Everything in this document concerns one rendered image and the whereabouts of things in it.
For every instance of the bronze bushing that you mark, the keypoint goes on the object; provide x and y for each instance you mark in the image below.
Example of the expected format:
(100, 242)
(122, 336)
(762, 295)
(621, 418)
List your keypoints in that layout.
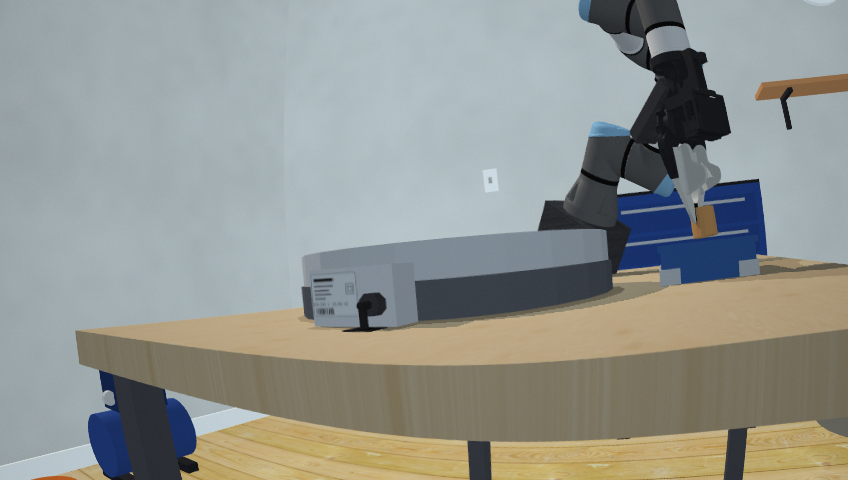
(706, 222)

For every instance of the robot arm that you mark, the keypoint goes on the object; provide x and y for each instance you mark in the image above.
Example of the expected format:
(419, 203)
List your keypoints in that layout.
(611, 153)

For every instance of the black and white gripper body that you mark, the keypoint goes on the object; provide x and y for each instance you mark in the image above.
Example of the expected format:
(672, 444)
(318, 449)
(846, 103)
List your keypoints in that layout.
(683, 71)

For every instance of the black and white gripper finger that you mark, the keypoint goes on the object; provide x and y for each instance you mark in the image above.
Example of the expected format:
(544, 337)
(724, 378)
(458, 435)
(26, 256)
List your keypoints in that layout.
(686, 174)
(714, 173)

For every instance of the blue crate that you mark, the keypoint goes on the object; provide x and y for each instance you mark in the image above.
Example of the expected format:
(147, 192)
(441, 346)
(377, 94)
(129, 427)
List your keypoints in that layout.
(708, 260)

